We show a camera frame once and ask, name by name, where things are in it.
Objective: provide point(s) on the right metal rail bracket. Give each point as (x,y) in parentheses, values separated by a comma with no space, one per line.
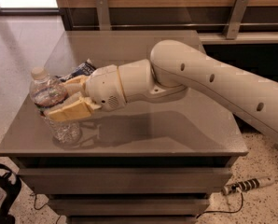
(232,27)

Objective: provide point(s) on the grey drawer cabinet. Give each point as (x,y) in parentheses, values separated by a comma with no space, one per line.
(194,132)

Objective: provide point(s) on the middle cabinet drawer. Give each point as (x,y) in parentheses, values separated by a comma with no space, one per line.
(130,207)

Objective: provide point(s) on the left metal rail bracket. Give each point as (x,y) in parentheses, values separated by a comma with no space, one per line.
(103,15)

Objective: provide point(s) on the clear plastic water bottle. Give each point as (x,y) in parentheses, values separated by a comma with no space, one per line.
(47,91)

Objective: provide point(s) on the black bag with straps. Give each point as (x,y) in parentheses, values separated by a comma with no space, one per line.
(10,187)

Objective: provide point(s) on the top cabinet drawer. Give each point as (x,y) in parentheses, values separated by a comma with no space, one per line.
(124,180)

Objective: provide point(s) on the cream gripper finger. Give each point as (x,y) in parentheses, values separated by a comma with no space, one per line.
(75,107)
(75,85)

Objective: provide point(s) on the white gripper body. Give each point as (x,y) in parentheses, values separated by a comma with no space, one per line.
(104,87)

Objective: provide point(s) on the metal rail bracket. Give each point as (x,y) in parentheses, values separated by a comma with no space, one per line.
(232,27)
(103,15)

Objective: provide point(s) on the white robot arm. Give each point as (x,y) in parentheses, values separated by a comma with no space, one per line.
(172,68)

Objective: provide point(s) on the cabinet drawer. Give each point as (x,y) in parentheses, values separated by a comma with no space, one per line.
(131,220)
(130,207)
(124,180)

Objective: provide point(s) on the horizontal metal rail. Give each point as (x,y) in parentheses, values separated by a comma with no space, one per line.
(196,26)

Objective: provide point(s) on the white power strip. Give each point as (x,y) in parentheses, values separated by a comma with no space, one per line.
(244,186)

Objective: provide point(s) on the blue chip bag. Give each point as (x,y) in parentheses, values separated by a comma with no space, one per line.
(84,69)

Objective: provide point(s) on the bottom cabinet drawer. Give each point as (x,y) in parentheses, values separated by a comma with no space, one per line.
(131,220)

